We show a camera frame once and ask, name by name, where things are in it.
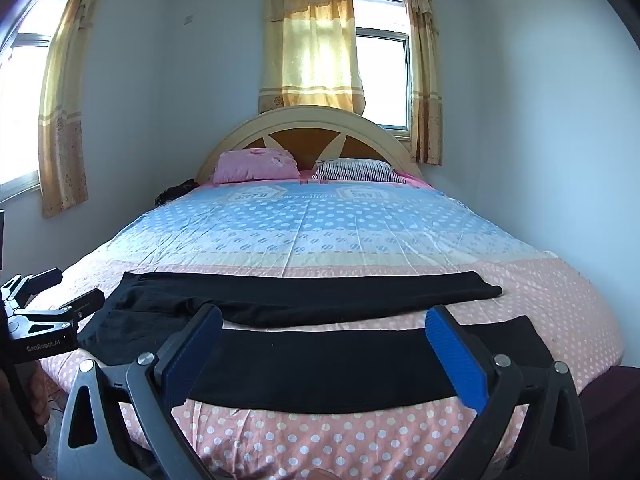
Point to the striped pillow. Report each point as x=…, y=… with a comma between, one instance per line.
x=357, y=170

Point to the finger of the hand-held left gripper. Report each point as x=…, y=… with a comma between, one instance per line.
x=44, y=279
x=85, y=302

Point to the dark red dotted cloth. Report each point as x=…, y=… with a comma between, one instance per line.
x=610, y=410

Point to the large side window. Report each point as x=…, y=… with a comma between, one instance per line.
x=22, y=100

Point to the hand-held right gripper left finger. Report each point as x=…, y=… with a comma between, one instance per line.
x=192, y=355

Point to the wide yellow curtain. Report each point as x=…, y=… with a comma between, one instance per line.
x=310, y=45

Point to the window with white frame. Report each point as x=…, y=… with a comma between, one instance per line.
x=382, y=80

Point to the cream wooden headboard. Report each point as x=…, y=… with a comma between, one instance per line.
x=305, y=132

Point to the pink pillow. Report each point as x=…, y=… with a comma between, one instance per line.
x=255, y=165

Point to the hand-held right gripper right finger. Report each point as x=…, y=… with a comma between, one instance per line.
x=455, y=360

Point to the bed with polka-dot sheet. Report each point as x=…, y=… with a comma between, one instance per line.
x=350, y=230

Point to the black pants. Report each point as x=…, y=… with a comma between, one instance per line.
x=325, y=360

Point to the long yellow curtain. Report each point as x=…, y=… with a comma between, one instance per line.
x=62, y=125

